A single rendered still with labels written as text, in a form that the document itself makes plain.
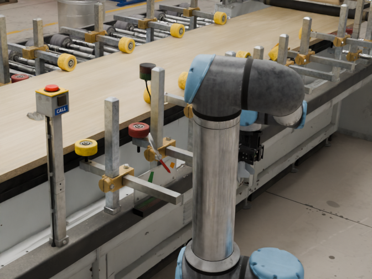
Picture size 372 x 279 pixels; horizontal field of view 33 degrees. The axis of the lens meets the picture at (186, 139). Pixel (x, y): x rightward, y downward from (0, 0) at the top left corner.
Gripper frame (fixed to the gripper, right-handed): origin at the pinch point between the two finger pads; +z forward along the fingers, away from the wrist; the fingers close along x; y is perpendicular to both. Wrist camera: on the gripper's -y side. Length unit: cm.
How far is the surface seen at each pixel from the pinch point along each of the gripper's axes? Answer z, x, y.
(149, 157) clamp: -1.3, -8.4, -33.3
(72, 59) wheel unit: -13, 37, -116
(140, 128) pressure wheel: -7.9, -0.8, -44.0
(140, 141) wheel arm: -2.6, -1.6, -43.3
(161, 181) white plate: 9.8, -3.5, -31.2
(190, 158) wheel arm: -2.6, -1.4, -19.9
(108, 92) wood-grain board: -8, 24, -82
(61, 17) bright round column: 39, 264, -356
